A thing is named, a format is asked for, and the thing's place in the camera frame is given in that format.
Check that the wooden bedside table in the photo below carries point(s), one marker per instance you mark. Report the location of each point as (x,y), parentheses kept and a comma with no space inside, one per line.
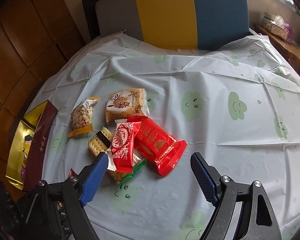
(290,47)

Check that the purple snack packet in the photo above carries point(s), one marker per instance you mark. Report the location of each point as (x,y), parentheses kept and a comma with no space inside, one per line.
(22,172)

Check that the cracker packet with green edge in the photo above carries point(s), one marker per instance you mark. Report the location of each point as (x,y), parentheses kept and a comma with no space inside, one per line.
(126,175)

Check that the clear peanut packet yellow edge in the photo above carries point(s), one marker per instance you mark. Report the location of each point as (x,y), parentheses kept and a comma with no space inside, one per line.
(82,116)

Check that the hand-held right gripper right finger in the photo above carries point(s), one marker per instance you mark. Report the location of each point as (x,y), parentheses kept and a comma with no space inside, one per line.
(202,177)

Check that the small dark red packet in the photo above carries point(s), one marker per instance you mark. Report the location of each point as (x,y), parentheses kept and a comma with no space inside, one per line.
(72,173)

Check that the small purple box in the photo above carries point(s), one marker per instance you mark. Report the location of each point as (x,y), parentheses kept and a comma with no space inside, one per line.
(289,31)

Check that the wooden wardrobe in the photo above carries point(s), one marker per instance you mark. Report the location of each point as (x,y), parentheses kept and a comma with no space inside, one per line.
(27,42)

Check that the brown pastry packet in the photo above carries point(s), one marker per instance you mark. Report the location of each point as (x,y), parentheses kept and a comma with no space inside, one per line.
(125,105)

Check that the white cloud print sheet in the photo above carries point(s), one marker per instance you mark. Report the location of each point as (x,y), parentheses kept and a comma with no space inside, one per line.
(215,130)

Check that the gold tin box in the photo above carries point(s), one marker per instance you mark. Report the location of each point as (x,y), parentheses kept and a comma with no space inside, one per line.
(40,140)

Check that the red white floral packet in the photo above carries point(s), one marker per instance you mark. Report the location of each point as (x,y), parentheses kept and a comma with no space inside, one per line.
(121,147)

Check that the patterned tissue box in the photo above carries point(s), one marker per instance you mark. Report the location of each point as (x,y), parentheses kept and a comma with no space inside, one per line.
(277,28)

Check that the glossy red snack packet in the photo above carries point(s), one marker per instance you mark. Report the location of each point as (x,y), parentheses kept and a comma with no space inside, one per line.
(160,150)

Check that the clear cracker packet black band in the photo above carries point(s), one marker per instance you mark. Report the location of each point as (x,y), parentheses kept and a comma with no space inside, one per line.
(98,140)

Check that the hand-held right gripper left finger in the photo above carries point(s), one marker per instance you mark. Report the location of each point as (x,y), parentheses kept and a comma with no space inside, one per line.
(95,177)

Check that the grey yellow blue headboard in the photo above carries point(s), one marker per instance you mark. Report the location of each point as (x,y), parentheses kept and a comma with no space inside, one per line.
(165,12)

